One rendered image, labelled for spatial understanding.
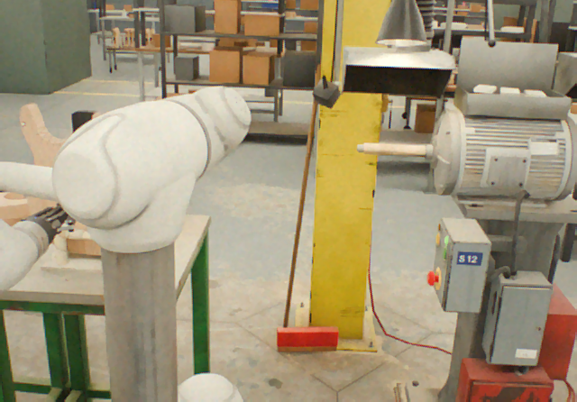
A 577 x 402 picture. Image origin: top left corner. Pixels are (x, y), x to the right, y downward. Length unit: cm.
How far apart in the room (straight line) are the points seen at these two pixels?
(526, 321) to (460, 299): 32
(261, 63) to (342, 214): 391
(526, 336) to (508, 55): 82
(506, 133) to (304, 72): 480
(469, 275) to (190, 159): 93
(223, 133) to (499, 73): 114
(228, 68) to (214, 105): 570
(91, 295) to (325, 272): 150
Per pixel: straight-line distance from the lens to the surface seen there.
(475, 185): 173
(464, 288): 156
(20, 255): 129
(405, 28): 156
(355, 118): 262
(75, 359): 241
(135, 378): 91
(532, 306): 182
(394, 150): 174
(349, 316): 299
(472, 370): 193
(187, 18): 655
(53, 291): 166
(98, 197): 71
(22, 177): 114
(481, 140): 169
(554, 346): 203
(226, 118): 86
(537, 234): 183
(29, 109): 168
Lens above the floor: 170
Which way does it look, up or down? 19 degrees down
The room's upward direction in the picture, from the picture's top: 2 degrees clockwise
